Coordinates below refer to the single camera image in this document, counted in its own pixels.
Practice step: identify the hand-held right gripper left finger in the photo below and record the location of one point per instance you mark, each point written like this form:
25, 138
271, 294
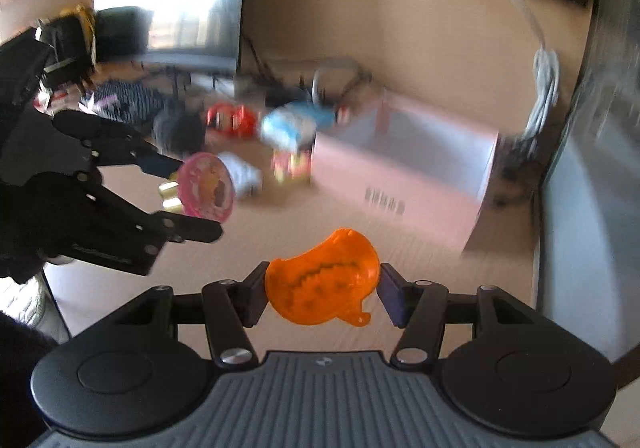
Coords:
256, 295

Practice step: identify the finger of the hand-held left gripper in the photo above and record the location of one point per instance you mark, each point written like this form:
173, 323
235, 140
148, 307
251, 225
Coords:
115, 143
165, 228

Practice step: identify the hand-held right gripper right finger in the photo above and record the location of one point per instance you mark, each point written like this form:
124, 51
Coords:
392, 295

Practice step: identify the black plush toy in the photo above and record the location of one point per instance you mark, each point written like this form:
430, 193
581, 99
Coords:
177, 131

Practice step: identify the orange plastic scoop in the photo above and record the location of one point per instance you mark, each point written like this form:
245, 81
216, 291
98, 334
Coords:
320, 278

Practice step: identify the white toy cup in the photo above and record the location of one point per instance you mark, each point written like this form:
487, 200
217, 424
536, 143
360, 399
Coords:
247, 178

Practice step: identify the pink cardboard box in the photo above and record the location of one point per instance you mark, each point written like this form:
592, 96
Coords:
400, 178

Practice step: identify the red and yellow figurine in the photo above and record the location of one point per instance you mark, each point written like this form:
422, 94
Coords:
292, 163

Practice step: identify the blue and white carton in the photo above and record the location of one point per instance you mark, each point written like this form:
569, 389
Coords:
287, 126

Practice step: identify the wooden desktop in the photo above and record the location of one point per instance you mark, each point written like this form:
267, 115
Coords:
310, 218

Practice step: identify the small gold object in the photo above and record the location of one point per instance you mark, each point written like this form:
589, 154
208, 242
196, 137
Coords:
171, 188

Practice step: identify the black keyboard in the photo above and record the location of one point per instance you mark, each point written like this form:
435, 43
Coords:
130, 101

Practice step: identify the black chair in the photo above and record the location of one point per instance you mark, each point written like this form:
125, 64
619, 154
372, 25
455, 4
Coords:
122, 33

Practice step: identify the pale cloth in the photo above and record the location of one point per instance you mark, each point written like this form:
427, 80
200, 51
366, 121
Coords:
20, 303

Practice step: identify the dark cloth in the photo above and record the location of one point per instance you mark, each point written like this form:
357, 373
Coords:
20, 378

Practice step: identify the computer case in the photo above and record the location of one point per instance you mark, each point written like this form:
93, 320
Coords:
600, 178

